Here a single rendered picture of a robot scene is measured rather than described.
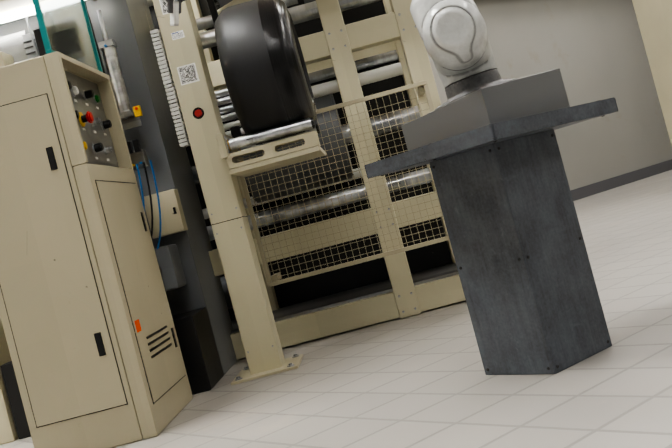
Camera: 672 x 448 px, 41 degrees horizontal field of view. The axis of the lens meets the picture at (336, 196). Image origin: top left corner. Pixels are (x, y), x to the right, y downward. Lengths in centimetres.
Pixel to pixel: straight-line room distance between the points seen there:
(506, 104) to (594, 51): 869
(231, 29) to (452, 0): 138
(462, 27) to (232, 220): 162
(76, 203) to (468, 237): 127
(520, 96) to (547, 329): 60
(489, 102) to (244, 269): 158
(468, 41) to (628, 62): 928
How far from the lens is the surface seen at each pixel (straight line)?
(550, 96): 245
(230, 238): 355
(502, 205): 234
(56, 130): 300
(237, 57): 339
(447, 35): 221
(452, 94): 246
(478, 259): 244
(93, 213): 296
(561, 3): 1077
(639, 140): 1126
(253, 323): 356
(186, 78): 361
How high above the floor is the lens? 54
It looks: 1 degrees up
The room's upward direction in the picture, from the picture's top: 15 degrees counter-clockwise
